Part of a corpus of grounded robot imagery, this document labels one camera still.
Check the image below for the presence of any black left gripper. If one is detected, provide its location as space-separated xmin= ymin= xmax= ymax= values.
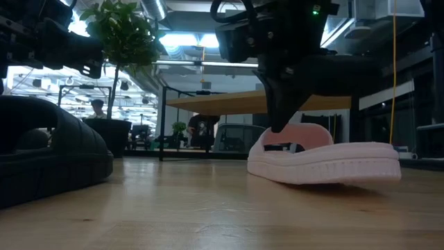
xmin=0 ymin=0 xmax=105 ymax=79

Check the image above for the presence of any black looped cable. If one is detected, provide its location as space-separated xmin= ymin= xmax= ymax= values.
xmin=210 ymin=0 xmax=257 ymax=24

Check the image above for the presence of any small green potted plant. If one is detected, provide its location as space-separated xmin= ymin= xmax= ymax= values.
xmin=171 ymin=121 xmax=188 ymax=138

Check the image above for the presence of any person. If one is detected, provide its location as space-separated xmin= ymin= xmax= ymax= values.
xmin=186 ymin=113 xmax=221 ymax=150
xmin=86 ymin=99 xmax=108 ymax=120

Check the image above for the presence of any long ceiling tube light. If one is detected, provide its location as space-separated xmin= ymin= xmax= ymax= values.
xmin=154 ymin=60 xmax=259 ymax=69

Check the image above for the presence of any silver ventilation duct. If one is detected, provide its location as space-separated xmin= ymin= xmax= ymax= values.
xmin=140 ymin=0 xmax=168 ymax=22

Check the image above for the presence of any green leafy indoor tree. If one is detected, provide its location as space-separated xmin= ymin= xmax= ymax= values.
xmin=78 ymin=0 xmax=166 ymax=121

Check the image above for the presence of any pink rubber slide sandal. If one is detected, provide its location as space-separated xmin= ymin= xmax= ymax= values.
xmin=246 ymin=122 xmax=402 ymax=185

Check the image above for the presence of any black rubber slide sandal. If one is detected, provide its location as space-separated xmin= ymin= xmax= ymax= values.
xmin=0 ymin=95 xmax=114 ymax=210

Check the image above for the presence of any wooden shelf with black frame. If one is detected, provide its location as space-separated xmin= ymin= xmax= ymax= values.
xmin=158 ymin=85 xmax=361 ymax=163

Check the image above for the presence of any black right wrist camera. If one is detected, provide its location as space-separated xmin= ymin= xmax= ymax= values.
xmin=214 ymin=16 xmax=266 ymax=64

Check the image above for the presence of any yellow hanging cable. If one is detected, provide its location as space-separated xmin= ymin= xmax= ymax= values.
xmin=388 ymin=0 xmax=398 ymax=145

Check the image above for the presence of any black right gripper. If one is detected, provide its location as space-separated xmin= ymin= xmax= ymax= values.
xmin=254 ymin=0 xmax=340 ymax=134

